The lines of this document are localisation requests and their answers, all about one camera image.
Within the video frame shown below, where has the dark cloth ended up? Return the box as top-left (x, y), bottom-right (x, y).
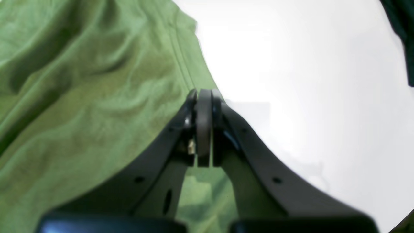
top-left (380, 0), bottom-right (414, 87)

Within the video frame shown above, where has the green t-shirt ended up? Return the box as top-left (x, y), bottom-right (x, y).
top-left (0, 0), bottom-right (240, 233)

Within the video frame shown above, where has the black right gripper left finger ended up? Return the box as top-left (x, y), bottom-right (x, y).
top-left (36, 89), bottom-right (197, 233)

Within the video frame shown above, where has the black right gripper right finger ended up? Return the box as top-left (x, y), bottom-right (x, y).
top-left (204, 90), bottom-right (378, 233)

